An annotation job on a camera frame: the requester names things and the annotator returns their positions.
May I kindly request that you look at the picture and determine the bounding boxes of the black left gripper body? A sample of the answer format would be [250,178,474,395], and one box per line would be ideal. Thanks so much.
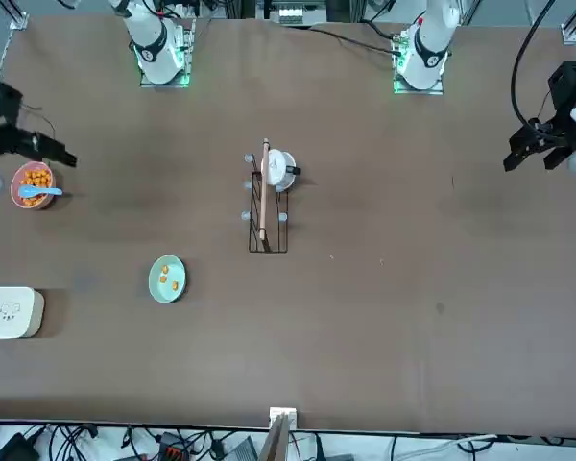
[539,60,576,151]

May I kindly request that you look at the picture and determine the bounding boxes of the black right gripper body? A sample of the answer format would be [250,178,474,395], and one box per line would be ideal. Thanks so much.
[0,78,31,158]

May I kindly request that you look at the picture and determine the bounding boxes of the blue spoon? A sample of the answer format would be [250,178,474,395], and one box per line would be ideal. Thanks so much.
[17,184,63,200]

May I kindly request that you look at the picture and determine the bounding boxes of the orange popcorn heap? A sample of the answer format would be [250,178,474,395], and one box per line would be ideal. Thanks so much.
[17,168,53,207]

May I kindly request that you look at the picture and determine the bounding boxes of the pink bowl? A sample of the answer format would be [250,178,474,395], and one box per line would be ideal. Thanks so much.
[10,160,58,211]

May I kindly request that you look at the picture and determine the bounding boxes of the green bowl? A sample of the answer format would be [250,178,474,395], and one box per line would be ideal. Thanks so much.
[148,254,189,304]

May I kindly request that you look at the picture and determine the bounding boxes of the cream rectangular tray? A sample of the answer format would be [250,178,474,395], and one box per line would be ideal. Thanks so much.
[0,286,45,340]

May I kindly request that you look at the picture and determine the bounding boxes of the white cup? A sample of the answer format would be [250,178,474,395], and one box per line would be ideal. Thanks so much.
[267,149,302,193]

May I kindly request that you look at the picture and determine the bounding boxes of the grey power strip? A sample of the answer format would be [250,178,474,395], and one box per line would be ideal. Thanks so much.
[276,7,309,26]

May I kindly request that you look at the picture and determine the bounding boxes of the black power adapter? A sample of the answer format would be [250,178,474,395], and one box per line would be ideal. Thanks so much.
[0,431,40,461]

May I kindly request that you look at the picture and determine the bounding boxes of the orange black device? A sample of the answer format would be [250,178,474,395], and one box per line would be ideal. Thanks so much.
[156,433,193,458]

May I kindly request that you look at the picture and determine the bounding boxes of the grey foot pedal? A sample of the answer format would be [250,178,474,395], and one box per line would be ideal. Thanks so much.
[229,435,259,461]

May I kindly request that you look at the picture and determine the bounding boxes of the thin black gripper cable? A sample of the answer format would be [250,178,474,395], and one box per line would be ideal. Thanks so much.
[21,104,58,140]

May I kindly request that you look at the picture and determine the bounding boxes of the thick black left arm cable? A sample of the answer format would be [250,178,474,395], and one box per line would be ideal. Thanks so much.
[510,0,558,129]

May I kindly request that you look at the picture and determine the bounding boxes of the aluminium frame rail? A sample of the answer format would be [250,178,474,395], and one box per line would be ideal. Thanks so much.
[9,0,31,31]
[560,0,576,45]

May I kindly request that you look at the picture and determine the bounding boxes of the black table cable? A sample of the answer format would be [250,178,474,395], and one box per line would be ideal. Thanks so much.
[307,26,399,54]

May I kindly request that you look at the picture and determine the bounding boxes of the black wire cup rack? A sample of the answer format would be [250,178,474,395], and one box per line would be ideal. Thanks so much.
[242,137,303,255]

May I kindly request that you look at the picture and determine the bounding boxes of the white cable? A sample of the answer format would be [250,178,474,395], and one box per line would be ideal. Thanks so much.
[397,433,501,457]

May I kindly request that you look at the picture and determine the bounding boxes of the white mast bracket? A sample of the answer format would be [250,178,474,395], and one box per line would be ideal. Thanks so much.
[268,406,299,429]

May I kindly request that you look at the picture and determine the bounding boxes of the camera mast post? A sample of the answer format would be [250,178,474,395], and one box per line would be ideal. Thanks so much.
[260,412,292,461]

